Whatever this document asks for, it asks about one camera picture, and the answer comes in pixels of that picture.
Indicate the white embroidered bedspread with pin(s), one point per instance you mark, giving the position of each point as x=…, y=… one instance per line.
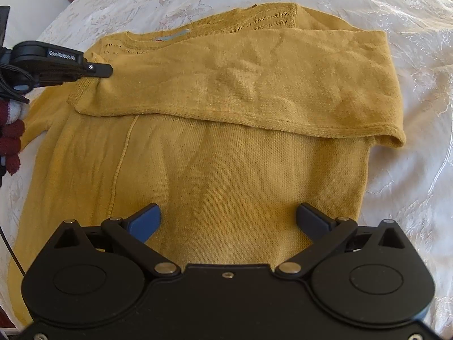
x=407, y=42

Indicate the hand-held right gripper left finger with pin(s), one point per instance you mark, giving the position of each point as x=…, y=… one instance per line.
x=148, y=220

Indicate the person's left hand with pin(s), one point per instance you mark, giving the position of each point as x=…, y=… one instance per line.
x=10, y=138

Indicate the mustard yellow knit sweater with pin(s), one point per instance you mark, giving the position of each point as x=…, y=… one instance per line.
x=219, y=141

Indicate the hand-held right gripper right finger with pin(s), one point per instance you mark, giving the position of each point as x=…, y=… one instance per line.
x=310, y=220

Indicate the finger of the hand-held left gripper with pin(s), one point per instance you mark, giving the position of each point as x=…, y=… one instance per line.
x=99, y=69

